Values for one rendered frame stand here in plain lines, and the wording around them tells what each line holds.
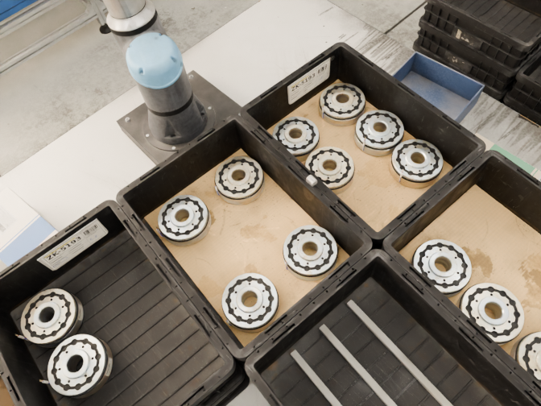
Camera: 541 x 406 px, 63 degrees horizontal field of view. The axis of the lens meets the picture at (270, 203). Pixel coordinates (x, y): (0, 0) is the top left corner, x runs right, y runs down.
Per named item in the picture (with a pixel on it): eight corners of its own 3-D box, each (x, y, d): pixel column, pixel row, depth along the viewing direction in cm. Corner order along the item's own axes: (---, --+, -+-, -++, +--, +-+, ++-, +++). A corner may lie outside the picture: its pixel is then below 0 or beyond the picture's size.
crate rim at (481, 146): (237, 118, 94) (236, 110, 91) (340, 47, 101) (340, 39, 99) (375, 249, 77) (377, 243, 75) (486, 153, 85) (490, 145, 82)
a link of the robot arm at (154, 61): (151, 120, 102) (130, 75, 91) (136, 84, 109) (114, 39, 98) (200, 101, 104) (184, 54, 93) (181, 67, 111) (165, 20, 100)
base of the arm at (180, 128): (139, 125, 116) (125, 97, 107) (183, 93, 120) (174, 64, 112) (174, 155, 109) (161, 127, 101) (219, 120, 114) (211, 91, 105)
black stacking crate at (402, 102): (244, 145, 102) (237, 112, 92) (337, 78, 109) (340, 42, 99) (369, 267, 86) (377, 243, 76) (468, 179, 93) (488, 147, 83)
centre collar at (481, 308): (471, 308, 75) (472, 308, 75) (490, 292, 76) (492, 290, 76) (493, 332, 73) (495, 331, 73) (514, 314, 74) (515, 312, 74)
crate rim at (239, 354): (116, 201, 86) (111, 195, 84) (237, 118, 93) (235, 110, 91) (241, 366, 69) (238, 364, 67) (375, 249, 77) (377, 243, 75)
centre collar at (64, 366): (58, 359, 77) (56, 358, 76) (84, 343, 78) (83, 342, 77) (68, 385, 75) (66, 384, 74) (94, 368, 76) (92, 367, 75)
